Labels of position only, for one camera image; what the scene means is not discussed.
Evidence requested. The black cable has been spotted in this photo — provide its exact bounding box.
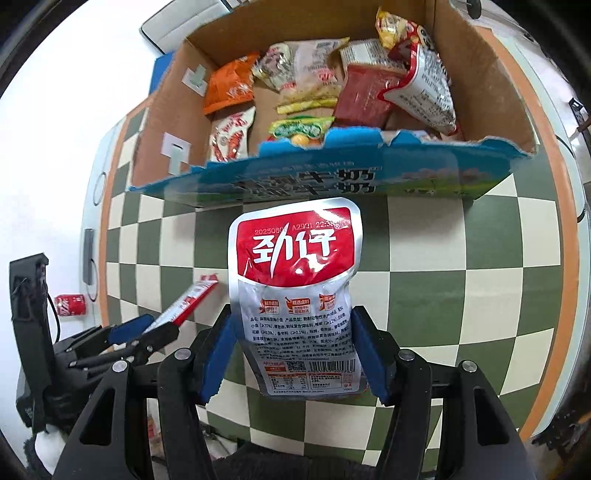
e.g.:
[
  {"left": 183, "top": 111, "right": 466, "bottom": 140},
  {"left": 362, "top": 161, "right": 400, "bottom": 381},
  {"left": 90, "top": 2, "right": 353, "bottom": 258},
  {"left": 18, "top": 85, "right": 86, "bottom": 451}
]
[{"left": 45, "top": 291, "right": 64, "bottom": 343}]

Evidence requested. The green white checkered tablecloth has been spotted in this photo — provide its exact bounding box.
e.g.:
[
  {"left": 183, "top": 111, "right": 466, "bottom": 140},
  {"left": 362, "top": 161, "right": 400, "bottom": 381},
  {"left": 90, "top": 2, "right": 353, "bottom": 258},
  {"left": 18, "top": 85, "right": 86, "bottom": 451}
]
[{"left": 97, "top": 23, "right": 580, "bottom": 467}]

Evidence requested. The red white crayfish print packet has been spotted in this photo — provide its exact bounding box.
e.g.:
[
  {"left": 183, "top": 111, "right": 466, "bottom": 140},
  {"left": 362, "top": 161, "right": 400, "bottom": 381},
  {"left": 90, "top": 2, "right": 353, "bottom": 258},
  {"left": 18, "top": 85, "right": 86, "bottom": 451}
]
[{"left": 210, "top": 106, "right": 257, "bottom": 163}]

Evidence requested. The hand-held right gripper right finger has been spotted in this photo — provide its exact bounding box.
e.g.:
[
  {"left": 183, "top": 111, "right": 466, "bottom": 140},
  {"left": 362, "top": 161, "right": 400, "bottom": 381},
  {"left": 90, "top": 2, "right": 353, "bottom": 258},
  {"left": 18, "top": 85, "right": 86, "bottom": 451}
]
[{"left": 352, "top": 305, "right": 539, "bottom": 480}]

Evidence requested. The silver packet with red label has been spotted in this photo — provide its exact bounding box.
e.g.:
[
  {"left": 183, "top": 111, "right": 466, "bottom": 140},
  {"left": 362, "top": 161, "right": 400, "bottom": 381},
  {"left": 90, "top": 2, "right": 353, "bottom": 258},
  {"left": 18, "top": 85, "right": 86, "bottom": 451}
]
[{"left": 228, "top": 198, "right": 369, "bottom": 398}]

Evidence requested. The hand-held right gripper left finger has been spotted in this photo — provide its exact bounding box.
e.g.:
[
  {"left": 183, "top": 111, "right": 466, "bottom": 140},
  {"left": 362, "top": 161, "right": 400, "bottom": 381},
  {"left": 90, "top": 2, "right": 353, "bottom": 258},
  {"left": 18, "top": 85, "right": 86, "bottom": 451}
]
[{"left": 53, "top": 305, "right": 241, "bottom": 480}]

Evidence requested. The red soda can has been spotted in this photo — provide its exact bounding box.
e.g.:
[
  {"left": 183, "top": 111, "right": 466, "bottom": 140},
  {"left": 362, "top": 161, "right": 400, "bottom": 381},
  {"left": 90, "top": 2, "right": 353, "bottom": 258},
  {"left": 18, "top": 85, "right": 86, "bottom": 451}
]
[{"left": 54, "top": 294, "right": 89, "bottom": 317}]

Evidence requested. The dark grey handle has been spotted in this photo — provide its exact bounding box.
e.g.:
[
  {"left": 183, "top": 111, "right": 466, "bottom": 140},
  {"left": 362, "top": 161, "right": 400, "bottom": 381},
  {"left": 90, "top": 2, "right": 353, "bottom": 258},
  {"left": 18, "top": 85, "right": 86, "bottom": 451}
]
[{"left": 83, "top": 228, "right": 96, "bottom": 284}]

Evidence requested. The clear packet with pale snack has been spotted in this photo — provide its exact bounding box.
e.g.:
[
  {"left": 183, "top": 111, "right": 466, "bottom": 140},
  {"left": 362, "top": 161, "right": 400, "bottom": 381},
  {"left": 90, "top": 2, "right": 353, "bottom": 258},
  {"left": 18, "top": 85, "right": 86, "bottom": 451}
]
[{"left": 252, "top": 41, "right": 298, "bottom": 92}]

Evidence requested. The red-edged white snack packet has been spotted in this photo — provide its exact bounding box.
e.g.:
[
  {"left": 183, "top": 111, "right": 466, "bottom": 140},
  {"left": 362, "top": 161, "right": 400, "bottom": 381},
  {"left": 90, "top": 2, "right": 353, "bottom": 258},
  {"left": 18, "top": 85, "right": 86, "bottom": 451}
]
[{"left": 379, "top": 39, "right": 459, "bottom": 136}]

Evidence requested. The white rectangular case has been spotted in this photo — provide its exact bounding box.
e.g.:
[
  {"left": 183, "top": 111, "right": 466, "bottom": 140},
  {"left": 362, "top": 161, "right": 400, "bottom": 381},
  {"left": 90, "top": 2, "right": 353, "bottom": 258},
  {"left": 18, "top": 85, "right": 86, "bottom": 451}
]
[{"left": 141, "top": 0, "right": 232, "bottom": 52}]

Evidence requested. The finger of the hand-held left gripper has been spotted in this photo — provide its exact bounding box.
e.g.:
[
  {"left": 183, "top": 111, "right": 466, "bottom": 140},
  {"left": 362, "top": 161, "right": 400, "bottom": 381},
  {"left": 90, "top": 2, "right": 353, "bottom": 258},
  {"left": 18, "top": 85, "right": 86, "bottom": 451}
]
[
  {"left": 122, "top": 324, "right": 181, "bottom": 366},
  {"left": 99, "top": 315, "right": 157, "bottom": 349}
]

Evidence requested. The green packet with yellow balls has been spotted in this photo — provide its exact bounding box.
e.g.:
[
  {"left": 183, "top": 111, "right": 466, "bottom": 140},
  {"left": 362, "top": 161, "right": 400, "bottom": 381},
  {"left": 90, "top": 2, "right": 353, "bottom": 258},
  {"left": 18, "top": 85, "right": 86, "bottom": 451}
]
[{"left": 269, "top": 115, "right": 335, "bottom": 149}]

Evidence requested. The cardboard box with blue print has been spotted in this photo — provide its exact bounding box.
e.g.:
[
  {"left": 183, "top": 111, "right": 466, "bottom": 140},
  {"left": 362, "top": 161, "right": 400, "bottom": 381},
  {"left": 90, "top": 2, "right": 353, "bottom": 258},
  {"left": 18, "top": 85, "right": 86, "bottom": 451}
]
[{"left": 127, "top": 0, "right": 541, "bottom": 208}]

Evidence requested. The red white stick packet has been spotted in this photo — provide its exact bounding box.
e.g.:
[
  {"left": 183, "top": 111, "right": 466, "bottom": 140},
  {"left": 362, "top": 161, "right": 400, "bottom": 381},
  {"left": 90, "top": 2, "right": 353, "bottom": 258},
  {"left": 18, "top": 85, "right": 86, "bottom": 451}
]
[{"left": 143, "top": 274, "right": 219, "bottom": 334}]

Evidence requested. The flat yellow green packet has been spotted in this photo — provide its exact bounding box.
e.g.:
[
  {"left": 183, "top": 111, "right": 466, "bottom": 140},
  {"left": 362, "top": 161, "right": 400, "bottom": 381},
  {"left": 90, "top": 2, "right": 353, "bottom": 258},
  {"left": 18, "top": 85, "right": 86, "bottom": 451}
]
[{"left": 276, "top": 85, "right": 340, "bottom": 115}]

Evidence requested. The yellow snack packet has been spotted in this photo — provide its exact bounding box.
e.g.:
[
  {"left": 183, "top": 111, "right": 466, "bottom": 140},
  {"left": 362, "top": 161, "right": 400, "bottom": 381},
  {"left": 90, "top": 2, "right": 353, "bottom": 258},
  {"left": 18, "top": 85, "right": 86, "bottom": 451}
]
[{"left": 375, "top": 6, "right": 419, "bottom": 51}]

